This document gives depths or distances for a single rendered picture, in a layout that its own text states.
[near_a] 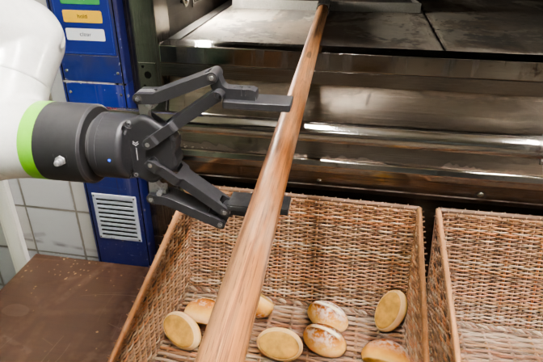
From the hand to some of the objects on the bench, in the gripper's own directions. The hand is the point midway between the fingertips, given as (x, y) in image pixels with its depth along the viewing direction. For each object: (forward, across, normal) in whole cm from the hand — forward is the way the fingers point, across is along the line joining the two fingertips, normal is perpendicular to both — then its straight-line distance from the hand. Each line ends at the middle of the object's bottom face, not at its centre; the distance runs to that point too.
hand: (275, 156), depth 53 cm
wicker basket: (-3, +62, -26) cm, 67 cm away
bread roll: (-3, +61, -24) cm, 66 cm away
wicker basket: (+56, +62, -25) cm, 87 cm away
